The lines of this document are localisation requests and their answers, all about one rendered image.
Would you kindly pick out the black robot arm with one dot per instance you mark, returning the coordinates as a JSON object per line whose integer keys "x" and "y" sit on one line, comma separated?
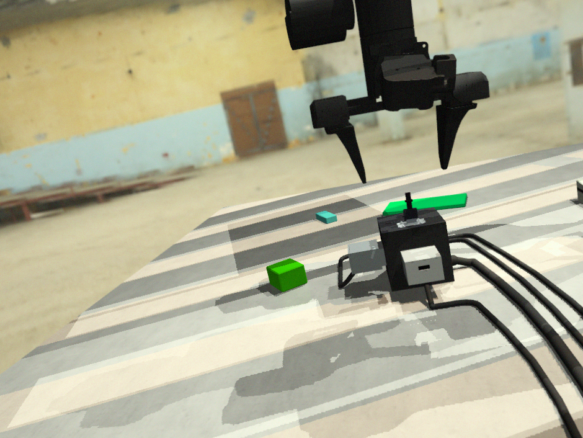
{"x": 405, "y": 81}

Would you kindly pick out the teal rectangular block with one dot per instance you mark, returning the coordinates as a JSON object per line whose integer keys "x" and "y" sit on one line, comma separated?
{"x": 326, "y": 217}

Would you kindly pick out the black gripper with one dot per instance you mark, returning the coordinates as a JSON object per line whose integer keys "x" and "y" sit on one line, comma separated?
{"x": 333, "y": 113}

